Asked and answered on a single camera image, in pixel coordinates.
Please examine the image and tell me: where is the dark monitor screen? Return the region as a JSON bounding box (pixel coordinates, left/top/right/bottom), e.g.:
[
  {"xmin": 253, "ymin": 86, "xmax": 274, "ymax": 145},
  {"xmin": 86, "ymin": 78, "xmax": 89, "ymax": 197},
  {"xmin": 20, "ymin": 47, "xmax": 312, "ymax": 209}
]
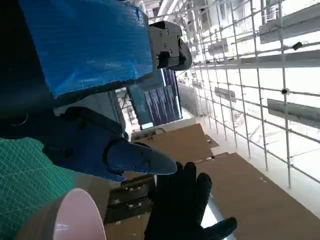
[{"xmin": 127, "ymin": 68, "xmax": 185, "ymax": 131}]

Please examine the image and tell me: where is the pink bowl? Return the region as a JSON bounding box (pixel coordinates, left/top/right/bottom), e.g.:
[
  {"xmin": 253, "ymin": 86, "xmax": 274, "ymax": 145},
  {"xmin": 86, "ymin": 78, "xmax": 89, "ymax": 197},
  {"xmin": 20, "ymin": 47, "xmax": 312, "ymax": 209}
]
[{"xmin": 16, "ymin": 187, "xmax": 107, "ymax": 240}]

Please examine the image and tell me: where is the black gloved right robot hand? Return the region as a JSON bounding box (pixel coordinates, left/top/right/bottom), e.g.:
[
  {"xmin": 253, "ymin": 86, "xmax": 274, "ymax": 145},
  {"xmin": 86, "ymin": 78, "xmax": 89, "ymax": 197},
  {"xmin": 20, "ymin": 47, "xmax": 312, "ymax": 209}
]
[{"xmin": 143, "ymin": 161, "xmax": 238, "ymax": 240}]

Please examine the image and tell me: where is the brown cardboard sheet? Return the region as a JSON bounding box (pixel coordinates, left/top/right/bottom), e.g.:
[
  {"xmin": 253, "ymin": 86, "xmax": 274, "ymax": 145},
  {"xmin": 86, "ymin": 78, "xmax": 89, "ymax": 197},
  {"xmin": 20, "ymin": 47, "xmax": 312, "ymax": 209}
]
[
  {"xmin": 194, "ymin": 152, "xmax": 320, "ymax": 240},
  {"xmin": 132, "ymin": 123, "xmax": 221, "ymax": 163}
]

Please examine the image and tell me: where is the green cutting mat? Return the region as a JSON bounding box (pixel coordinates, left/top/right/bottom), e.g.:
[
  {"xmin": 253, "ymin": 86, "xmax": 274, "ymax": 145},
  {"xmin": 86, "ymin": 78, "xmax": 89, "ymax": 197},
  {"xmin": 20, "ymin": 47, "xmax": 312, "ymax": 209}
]
[{"xmin": 0, "ymin": 136, "xmax": 77, "ymax": 240}]

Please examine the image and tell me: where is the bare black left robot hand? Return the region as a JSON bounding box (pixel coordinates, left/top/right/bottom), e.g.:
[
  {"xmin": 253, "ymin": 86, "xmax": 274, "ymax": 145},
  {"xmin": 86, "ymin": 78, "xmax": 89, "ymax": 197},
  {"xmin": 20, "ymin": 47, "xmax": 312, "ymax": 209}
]
[{"xmin": 0, "ymin": 0, "xmax": 193, "ymax": 183}]

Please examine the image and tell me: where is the white metal grid frame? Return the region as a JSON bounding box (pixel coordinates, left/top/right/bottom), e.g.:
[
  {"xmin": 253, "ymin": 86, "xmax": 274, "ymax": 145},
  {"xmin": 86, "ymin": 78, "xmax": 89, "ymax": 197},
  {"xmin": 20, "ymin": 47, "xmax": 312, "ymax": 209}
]
[{"xmin": 174, "ymin": 0, "xmax": 320, "ymax": 190}]

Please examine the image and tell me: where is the dark wooden crate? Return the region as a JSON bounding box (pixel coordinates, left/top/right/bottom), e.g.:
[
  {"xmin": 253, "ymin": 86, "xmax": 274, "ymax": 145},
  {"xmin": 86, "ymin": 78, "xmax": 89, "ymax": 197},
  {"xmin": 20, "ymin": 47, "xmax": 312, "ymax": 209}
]
[{"xmin": 106, "ymin": 174, "xmax": 157, "ymax": 225}]

